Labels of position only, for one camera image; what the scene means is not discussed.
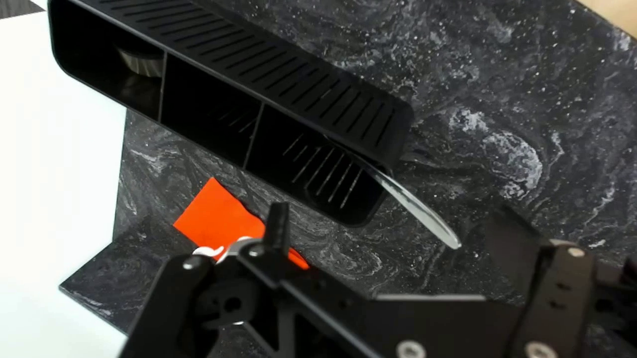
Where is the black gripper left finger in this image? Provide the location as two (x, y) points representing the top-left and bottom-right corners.
(118, 202), (385, 358)

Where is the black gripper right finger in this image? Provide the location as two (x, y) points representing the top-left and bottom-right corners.
(466, 206), (598, 358)

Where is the white plastic spoon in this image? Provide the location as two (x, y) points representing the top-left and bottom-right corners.
(363, 166), (464, 253)

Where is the white ceramic mug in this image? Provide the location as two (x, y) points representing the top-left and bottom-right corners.
(192, 236), (257, 265)

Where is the red rectangular mat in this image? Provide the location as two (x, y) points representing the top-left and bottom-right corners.
(172, 176), (313, 273)

